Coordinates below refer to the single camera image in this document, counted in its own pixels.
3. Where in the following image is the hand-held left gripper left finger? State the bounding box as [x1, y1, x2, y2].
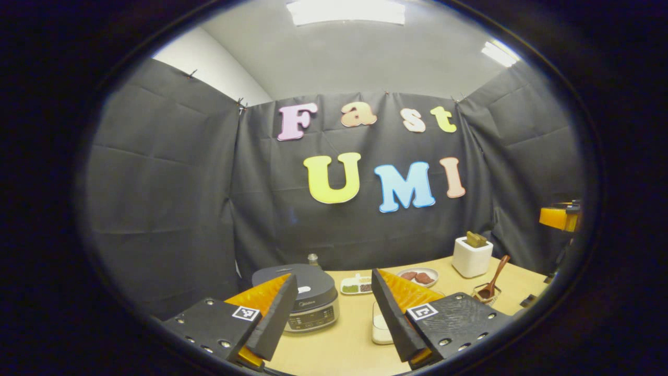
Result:
[162, 273, 301, 372]

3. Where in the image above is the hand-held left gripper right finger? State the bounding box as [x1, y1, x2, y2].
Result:
[369, 269, 512, 371]

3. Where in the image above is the clear glass container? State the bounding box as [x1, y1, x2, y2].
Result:
[372, 300, 396, 345]

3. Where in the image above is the grey rice cooker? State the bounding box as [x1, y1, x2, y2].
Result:
[252, 264, 341, 333]

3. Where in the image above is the brown wooden spoon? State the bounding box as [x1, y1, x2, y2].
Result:
[478, 255, 511, 301]

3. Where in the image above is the white square utensil holder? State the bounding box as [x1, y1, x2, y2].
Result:
[452, 236, 494, 278]

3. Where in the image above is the white round plate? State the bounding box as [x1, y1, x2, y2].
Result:
[397, 267, 439, 288]

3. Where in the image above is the white divided condiment dish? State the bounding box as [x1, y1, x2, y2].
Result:
[340, 273, 374, 295]

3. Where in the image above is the small ceiling light panel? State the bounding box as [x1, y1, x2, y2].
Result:
[480, 41, 522, 67]

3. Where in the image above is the black backdrop cloth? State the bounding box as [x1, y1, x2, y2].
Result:
[78, 57, 585, 319]

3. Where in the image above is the large ceiling light panel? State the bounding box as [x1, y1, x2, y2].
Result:
[286, 0, 407, 27]

